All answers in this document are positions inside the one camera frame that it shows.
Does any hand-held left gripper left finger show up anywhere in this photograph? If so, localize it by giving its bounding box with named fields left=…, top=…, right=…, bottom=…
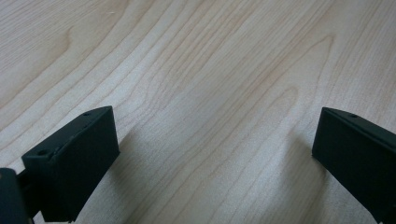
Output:
left=21, top=105, right=120, bottom=223

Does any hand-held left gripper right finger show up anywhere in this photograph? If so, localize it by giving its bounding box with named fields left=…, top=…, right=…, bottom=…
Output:
left=312, top=106, right=396, bottom=224

